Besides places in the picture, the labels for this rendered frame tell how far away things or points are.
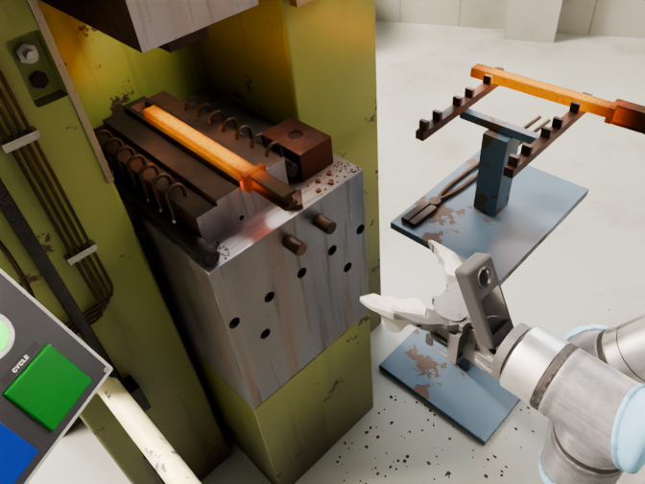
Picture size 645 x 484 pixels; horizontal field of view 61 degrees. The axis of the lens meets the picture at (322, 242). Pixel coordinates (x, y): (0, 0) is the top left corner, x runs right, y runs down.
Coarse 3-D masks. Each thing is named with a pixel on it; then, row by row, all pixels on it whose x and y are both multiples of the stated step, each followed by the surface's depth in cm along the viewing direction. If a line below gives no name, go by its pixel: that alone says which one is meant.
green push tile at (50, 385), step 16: (48, 352) 68; (32, 368) 66; (48, 368) 67; (64, 368) 69; (16, 384) 64; (32, 384) 66; (48, 384) 67; (64, 384) 68; (80, 384) 70; (16, 400) 64; (32, 400) 65; (48, 400) 67; (64, 400) 68; (32, 416) 65; (48, 416) 66; (64, 416) 68
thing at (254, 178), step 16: (144, 112) 116; (160, 112) 114; (176, 128) 109; (192, 128) 109; (192, 144) 106; (208, 144) 104; (224, 160) 100; (240, 160) 99; (240, 176) 98; (256, 176) 95; (272, 176) 94; (272, 192) 92; (288, 192) 91; (288, 208) 92
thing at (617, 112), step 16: (480, 64) 130; (496, 80) 127; (512, 80) 124; (528, 80) 123; (544, 96) 121; (560, 96) 118; (576, 96) 116; (592, 96) 116; (592, 112) 115; (608, 112) 112; (624, 112) 111; (640, 112) 108; (640, 128) 111
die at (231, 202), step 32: (160, 96) 123; (96, 128) 118; (128, 128) 115; (160, 128) 112; (160, 160) 105; (192, 160) 104; (256, 160) 102; (160, 192) 100; (192, 192) 98; (224, 192) 96; (256, 192) 100; (192, 224) 96; (224, 224) 98
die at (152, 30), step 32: (64, 0) 84; (96, 0) 75; (128, 0) 69; (160, 0) 71; (192, 0) 74; (224, 0) 78; (256, 0) 82; (128, 32) 73; (160, 32) 73; (192, 32) 77
